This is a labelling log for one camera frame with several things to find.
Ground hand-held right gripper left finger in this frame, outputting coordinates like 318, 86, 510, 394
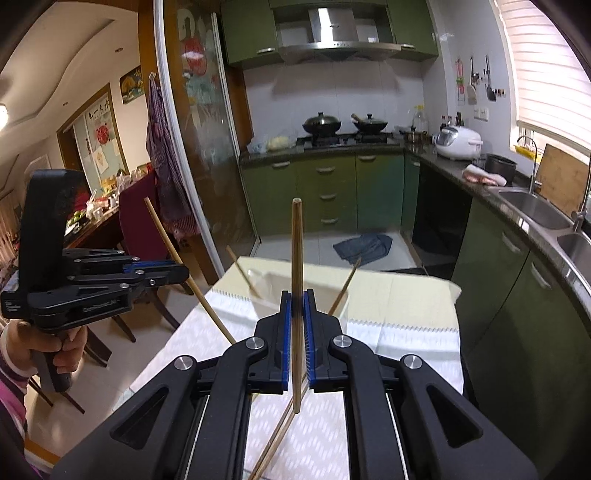
48, 291, 293, 480

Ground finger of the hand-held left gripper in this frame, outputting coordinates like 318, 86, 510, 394
67, 272, 191, 296
62, 249, 185, 274

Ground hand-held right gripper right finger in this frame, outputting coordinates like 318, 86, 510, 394
303, 291, 539, 480

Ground wooden chopstick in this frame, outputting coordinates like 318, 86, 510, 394
249, 413, 294, 480
291, 198, 306, 415
144, 198, 237, 346
225, 246, 259, 297
328, 257, 363, 317
259, 374, 309, 480

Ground white plastic utensil holder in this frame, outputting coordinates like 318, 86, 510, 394
245, 265, 352, 325

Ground person's left forearm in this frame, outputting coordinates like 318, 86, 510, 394
0, 320, 37, 464

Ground person's left hand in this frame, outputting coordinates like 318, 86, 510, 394
18, 318, 89, 377

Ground dark wooden side table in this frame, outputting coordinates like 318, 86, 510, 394
60, 203, 153, 296

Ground wooden chair with red cover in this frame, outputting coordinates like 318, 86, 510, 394
111, 173, 197, 344

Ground pile of snack packets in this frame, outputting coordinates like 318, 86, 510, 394
65, 166, 155, 227

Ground bulletin board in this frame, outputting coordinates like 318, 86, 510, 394
73, 83, 128, 195

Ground blue floor cloth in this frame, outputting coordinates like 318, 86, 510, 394
332, 233, 393, 269

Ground checkered apron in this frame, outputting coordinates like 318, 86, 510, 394
147, 71, 202, 239

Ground glass sliding door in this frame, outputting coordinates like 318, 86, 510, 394
154, 0, 257, 296

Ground green base cabinet with drawers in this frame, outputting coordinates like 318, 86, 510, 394
240, 152, 408, 244

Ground plastic bag with food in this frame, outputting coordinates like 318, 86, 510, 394
247, 134, 299, 153

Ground black built-in appliance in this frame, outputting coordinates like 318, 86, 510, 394
411, 161, 472, 269

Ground gas stove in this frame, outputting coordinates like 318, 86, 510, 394
295, 133, 398, 149

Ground long green base cabinet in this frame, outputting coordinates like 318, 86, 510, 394
450, 194, 591, 480

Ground black wok with lid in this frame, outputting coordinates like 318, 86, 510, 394
302, 112, 343, 136

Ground dark stone countertop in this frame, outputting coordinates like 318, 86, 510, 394
238, 136, 591, 324

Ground small steel pot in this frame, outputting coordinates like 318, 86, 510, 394
399, 124, 428, 144

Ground pink dish cloth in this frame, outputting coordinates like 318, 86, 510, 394
463, 164, 508, 186

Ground white rice cooker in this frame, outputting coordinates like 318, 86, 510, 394
434, 126, 484, 162

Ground black inner pot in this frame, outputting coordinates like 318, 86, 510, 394
485, 154, 517, 186

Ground steel double sink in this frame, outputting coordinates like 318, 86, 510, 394
496, 187, 591, 296

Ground steel range hood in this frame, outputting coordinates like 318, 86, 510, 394
272, 4, 403, 64

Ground hanging pale spatula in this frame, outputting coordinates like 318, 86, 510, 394
466, 56, 479, 105

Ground wooden cutting board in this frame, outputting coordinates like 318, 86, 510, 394
536, 143, 591, 218

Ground tall steel faucet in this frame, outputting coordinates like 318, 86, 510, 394
571, 148, 591, 236

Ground hanging black spatula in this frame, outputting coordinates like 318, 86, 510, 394
482, 55, 498, 102

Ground white window blind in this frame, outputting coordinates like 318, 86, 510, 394
489, 0, 591, 153

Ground wall calendar poster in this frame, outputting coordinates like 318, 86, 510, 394
119, 65, 145, 105

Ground black wok with wooden handle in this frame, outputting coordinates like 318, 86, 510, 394
352, 113, 390, 135

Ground green wall cabinet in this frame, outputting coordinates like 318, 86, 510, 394
221, 0, 283, 70
387, 0, 440, 61

